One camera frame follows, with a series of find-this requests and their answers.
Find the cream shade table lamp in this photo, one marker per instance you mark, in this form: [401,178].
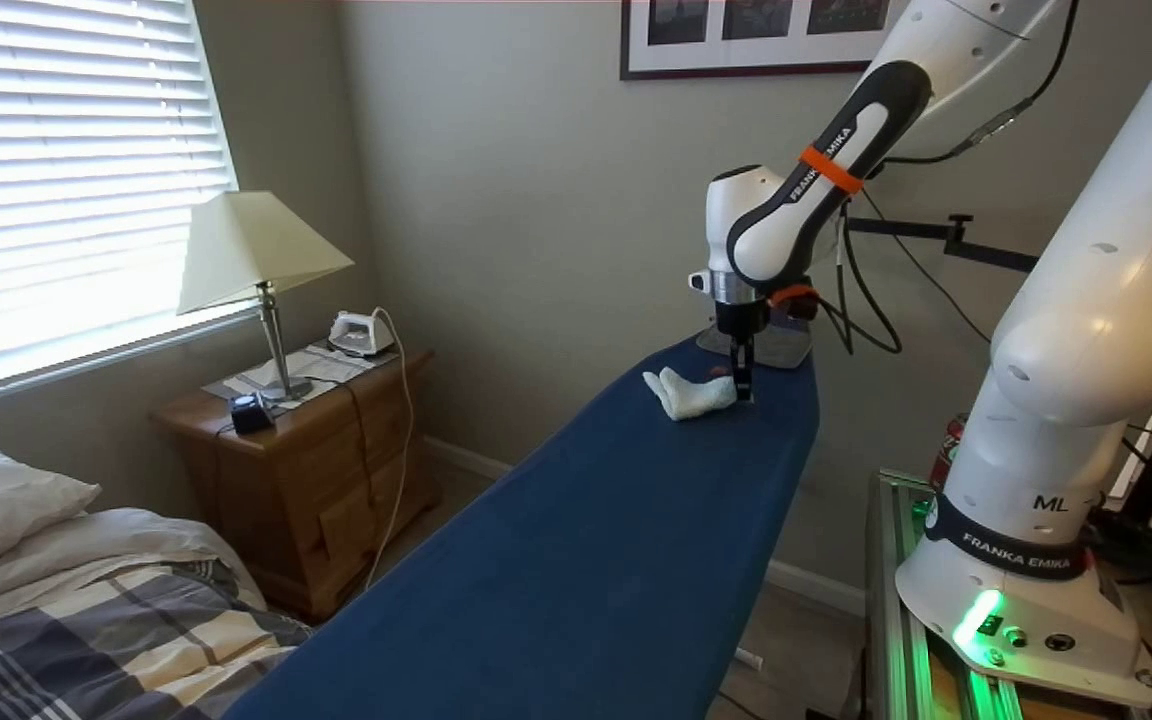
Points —
[256,241]

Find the white bed sheet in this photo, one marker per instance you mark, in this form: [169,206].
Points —
[80,545]

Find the wooden nightstand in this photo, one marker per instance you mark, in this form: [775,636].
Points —
[296,492]

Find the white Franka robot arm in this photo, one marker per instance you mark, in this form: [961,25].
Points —
[1109,320]

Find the grey quilted pad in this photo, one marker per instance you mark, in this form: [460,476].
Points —
[782,350]

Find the white terry cloth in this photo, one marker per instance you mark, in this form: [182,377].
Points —
[690,396]

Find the small white device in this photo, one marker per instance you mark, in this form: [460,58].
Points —
[361,332]

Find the papers on nightstand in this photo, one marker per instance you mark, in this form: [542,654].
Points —
[308,364]

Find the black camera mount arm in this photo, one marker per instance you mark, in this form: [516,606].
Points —
[949,239]

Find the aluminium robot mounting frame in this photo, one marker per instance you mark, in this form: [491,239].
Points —
[908,641]

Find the black framed picture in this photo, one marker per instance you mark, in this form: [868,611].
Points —
[723,25]

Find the blue ironing board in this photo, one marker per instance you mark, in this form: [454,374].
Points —
[576,573]

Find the black alarm clock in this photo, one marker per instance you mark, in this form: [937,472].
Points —
[251,415]

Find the white window blinds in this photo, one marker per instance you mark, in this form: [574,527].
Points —
[70,173]

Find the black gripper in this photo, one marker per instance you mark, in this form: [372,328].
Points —
[736,324]

